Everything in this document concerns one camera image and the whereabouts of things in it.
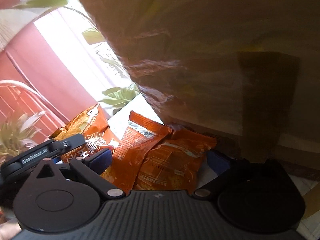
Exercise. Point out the orange snack packet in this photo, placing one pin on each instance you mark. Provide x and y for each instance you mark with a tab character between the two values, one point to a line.
141	135

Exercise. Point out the taped cardboard box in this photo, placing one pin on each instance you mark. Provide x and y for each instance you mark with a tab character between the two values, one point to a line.
243	69

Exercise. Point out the orange chip bag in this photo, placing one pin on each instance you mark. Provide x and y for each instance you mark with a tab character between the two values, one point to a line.
93	125

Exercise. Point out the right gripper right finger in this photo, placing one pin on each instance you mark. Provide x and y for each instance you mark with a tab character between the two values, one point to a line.
211	173

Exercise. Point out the orange wafer packet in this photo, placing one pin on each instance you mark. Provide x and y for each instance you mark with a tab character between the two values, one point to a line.
174	163

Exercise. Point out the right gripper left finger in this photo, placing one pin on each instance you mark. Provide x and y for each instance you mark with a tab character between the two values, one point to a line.
89	170

